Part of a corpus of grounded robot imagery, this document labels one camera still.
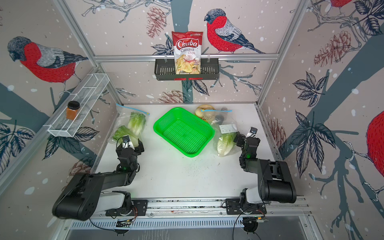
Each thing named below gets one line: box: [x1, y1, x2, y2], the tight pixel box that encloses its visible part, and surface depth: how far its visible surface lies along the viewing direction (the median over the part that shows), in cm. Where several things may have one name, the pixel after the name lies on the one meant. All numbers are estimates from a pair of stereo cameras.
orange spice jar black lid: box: [66, 100, 80, 121], surface depth 68 cm
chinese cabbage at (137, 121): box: [127, 112, 146, 136], surface depth 100 cm
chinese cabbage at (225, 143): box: [217, 132, 238, 157], surface depth 90 cm
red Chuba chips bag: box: [171, 31, 204, 75], surface depth 87 cm
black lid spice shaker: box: [215, 114, 225, 125], surface depth 97 cm
